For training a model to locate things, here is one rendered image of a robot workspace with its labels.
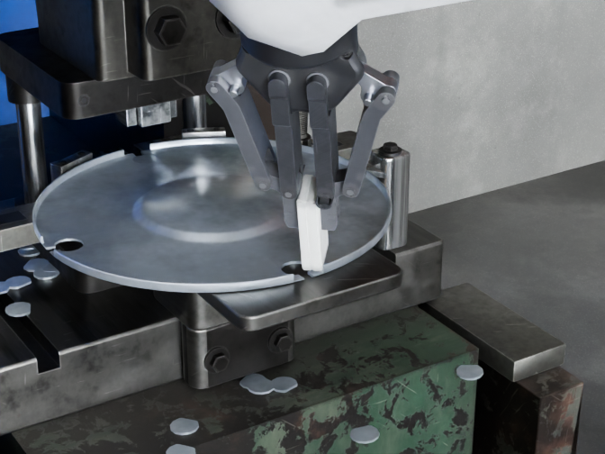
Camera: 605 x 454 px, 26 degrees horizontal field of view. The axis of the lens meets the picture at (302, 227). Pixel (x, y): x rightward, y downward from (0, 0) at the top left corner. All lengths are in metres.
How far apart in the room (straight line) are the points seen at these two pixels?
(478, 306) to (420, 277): 0.06
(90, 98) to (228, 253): 0.17
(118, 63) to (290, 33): 0.41
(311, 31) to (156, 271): 0.38
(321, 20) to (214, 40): 0.42
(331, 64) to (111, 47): 0.25
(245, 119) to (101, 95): 0.20
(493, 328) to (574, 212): 1.83
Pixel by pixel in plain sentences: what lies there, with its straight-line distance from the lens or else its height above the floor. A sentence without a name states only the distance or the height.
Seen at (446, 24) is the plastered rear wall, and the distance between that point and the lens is 2.85.
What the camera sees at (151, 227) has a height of 0.78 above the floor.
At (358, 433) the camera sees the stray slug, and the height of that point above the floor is 0.65.
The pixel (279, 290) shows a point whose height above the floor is 0.78.
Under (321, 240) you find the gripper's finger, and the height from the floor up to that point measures 0.81.
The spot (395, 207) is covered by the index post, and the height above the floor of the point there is 0.75.
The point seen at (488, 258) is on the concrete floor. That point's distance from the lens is 2.76.
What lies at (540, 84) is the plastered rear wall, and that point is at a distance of 3.08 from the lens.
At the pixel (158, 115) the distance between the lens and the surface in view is 1.14.
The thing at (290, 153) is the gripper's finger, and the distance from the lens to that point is 0.89.
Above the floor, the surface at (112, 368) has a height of 0.68.
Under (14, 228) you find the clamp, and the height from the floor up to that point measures 0.75.
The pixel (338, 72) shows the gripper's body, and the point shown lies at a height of 0.96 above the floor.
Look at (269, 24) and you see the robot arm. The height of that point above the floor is 1.04.
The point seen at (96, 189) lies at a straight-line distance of 1.12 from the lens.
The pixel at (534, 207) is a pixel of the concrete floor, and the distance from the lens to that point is 3.02.
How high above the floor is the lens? 1.22
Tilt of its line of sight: 25 degrees down
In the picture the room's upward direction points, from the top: straight up
